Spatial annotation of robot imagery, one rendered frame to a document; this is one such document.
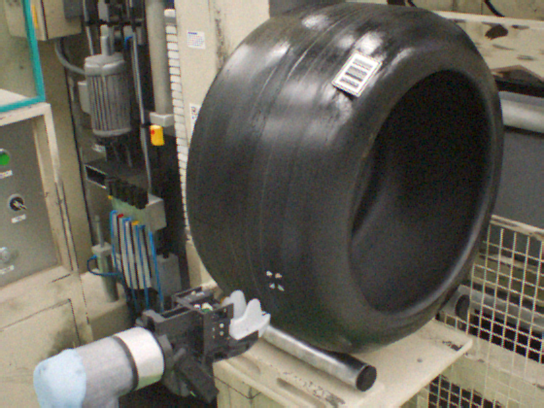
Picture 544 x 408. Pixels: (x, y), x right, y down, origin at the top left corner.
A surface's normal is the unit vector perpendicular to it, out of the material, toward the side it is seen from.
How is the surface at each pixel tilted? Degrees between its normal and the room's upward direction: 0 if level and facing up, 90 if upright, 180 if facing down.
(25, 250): 90
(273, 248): 89
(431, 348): 0
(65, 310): 90
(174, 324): 90
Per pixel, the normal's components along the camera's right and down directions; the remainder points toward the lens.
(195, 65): -0.72, 0.31
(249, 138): -0.66, -0.15
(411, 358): -0.05, -0.92
